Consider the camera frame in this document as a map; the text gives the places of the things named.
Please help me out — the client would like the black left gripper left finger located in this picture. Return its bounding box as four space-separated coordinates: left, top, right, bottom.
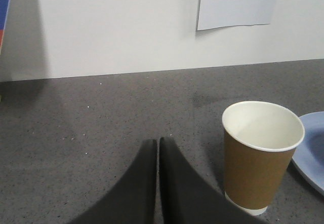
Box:
70 139 157 223

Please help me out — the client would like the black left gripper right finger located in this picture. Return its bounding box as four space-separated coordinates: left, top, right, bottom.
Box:
159 137 264 223

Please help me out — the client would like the brown paper cup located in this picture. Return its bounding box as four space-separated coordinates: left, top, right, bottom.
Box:
222 101 305 215

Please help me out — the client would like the light blue plate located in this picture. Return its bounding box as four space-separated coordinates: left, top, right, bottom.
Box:
293 111 323 195

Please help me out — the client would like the white paper sheet on wall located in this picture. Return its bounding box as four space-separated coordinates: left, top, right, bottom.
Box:
197 0 276 31

